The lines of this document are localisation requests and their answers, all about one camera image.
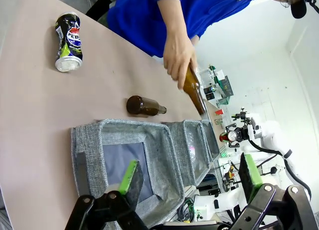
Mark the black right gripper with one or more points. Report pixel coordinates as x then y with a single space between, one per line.
243 134

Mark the left gripper black finger with green pad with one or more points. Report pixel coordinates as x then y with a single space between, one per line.
129 187

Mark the red and green can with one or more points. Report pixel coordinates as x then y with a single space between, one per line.
233 136

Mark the long-necked brown glass bottle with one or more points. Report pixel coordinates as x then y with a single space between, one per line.
193 87

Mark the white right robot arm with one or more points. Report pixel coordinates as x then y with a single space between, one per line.
271 135

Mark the person's right forearm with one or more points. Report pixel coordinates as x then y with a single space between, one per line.
172 15

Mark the large grey fabric basket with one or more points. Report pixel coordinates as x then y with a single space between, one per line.
162 160

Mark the crushed black Pepsi can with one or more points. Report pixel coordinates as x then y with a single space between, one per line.
69 40

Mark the person's right hand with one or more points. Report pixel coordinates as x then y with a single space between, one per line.
178 58

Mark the clear plastic bottle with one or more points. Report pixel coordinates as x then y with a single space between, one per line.
193 146

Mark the small red box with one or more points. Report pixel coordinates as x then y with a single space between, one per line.
219 112

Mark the short brown glass bottle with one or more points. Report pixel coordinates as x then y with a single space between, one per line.
142 106

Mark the cluttered background shelf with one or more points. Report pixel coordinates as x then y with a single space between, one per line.
219 85

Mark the person's blue shirt torso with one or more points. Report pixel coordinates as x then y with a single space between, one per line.
139 20

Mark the person's head with black cap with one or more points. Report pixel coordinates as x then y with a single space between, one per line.
295 1

